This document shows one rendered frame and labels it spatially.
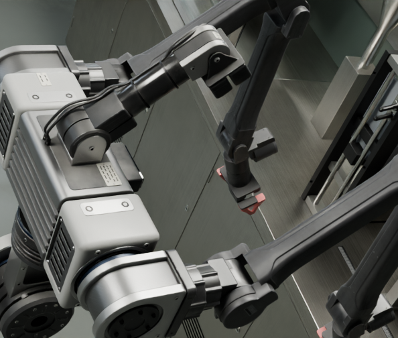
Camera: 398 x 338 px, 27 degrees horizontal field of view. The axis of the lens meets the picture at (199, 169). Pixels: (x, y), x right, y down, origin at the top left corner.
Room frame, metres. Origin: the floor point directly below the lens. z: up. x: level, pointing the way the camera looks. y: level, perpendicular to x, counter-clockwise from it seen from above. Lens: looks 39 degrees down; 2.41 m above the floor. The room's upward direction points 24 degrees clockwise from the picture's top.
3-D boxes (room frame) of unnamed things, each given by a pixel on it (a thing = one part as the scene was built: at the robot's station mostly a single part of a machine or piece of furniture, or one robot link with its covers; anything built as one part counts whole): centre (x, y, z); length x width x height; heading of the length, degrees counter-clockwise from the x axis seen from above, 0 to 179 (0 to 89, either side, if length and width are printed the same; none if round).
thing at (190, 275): (0.90, -0.06, 1.45); 0.09 x 0.08 x 0.12; 43
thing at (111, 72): (1.32, 0.22, 1.43); 0.10 x 0.05 x 0.09; 133
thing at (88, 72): (1.27, 0.28, 1.45); 0.09 x 0.08 x 0.12; 43
